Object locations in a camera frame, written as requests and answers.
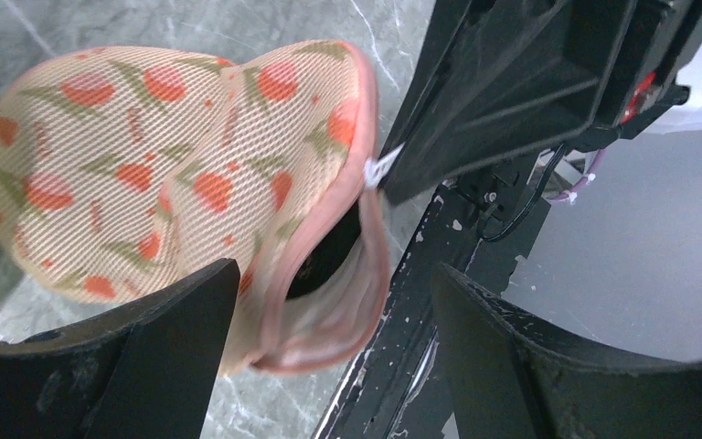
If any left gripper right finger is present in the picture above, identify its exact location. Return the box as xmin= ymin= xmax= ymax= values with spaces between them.
xmin=431 ymin=265 xmax=702 ymax=438

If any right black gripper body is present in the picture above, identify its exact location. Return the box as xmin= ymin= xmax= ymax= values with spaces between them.
xmin=571 ymin=1 xmax=702 ymax=152

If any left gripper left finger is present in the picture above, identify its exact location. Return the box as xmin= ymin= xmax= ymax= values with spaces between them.
xmin=0 ymin=259 xmax=239 ymax=438

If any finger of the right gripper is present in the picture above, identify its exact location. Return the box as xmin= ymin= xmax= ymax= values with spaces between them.
xmin=382 ymin=1 xmax=636 ymax=205

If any floral mesh laundry bag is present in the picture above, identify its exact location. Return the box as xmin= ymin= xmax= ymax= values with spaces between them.
xmin=0 ymin=40 xmax=390 ymax=375

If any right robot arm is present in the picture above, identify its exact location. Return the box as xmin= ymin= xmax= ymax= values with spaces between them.
xmin=382 ymin=1 xmax=702 ymax=204

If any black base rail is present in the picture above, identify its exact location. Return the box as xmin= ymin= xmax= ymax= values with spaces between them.
xmin=314 ymin=155 xmax=549 ymax=438

